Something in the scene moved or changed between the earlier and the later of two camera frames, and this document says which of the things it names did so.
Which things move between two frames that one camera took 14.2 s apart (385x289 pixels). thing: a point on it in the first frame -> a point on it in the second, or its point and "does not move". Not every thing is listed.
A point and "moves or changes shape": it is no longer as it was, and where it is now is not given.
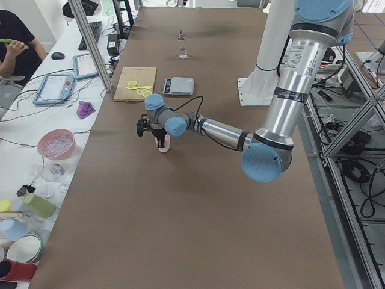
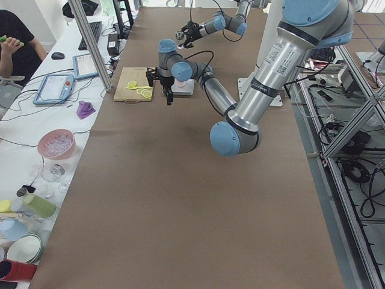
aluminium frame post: [80, 14] does not move
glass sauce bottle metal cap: [182, 46] moves or changes shape
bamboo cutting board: [143, 76] does not move
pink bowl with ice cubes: [56, 144] does not move
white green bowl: [27, 248] does not move
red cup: [10, 270] does not move
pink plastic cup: [167, 142] -> [178, 83]
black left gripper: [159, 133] -> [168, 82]
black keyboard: [95, 27] does not move
